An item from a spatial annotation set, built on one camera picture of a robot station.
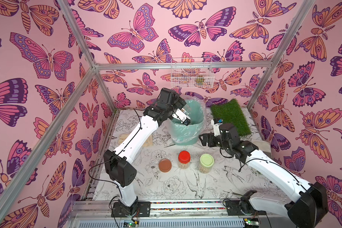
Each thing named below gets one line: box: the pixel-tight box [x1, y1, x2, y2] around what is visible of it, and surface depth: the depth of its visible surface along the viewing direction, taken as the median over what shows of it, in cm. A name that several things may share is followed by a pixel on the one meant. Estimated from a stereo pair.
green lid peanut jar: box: [199, 153, 215, 174], surface depth 80 cm
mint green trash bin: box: [170, 99, 206, 146], surface depth 84 cm
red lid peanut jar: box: [178, 150, 191, 170], surface depth 83 cm
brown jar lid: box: [158, 158, 172, 173], surface depth 91 cm
